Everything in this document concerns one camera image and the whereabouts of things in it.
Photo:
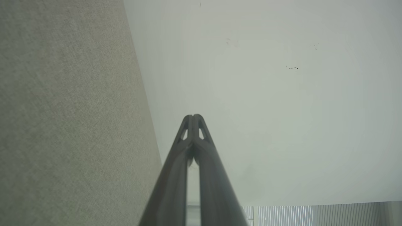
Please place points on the white ribbed panel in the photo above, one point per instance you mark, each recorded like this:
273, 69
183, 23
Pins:
314, 216

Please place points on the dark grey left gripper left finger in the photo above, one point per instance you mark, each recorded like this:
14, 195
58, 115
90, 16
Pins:
171, 188

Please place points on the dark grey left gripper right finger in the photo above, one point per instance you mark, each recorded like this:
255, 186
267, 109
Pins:
213, 188

